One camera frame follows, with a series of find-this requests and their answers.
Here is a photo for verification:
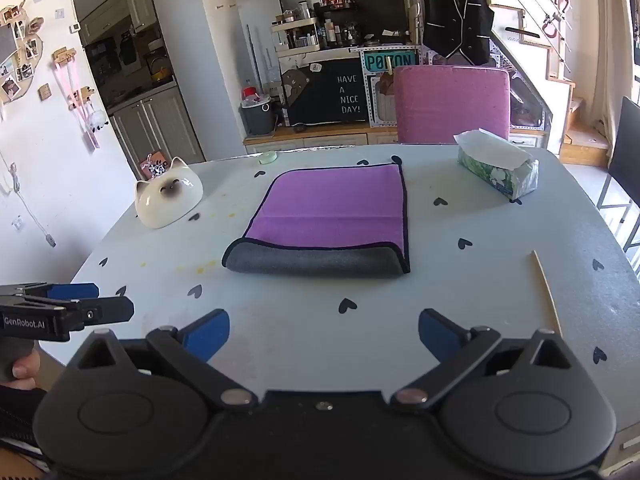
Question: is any thin wooden stick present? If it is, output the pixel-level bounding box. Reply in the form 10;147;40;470
531;250;563;338

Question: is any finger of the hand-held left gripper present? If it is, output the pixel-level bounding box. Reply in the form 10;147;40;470
65;296;135;332
15;283;99;303

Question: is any black chair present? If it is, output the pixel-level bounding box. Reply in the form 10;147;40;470
597;96;640;253

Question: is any pink charm keychain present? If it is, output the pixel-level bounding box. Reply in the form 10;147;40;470
140;152;168;179

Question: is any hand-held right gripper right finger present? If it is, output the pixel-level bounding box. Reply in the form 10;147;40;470
389;308;583;409

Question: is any black lettered sign board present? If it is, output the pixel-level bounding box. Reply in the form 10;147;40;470
289;57;368;127

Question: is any green floral tissue pack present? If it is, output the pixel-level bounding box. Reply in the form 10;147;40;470
453;130;541;200

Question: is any heart print tablecloth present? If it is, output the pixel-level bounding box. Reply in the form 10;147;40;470
47;142;640;461

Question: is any person's left hand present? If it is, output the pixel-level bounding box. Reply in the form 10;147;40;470
9;347;45;392

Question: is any black vest with white trim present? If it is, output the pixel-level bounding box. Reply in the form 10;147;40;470
422;0;496;66

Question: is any teal licence plate sign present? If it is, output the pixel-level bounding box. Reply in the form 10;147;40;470
364;51;418;72

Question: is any grey bin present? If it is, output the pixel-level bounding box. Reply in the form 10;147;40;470
240;100;277;136

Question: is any pink chair back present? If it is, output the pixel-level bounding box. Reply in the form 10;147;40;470
393;65;512;145

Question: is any black built-in oven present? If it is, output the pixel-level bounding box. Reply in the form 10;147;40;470
84;37;123;91

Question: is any cat-shaped ceramic bowl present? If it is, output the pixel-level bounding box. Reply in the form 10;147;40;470
135;156;203;230

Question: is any grey kitchen cabinet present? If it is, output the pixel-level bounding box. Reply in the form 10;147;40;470
107;85;206;166

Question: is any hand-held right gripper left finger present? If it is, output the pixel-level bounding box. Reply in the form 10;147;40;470
65;309;260;411

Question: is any cosmetics shelf rack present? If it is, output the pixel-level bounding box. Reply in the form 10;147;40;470
271;16;321;57

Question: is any purple and grey towel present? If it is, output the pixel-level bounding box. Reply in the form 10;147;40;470
221;162;412;277

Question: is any white charging cable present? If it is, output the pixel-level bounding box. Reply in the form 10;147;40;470
0;150;57;248

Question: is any wall photo collage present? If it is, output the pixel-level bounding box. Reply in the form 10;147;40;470
0;0;46;106

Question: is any wooden staircase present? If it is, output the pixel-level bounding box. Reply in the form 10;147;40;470
492;0;611;166

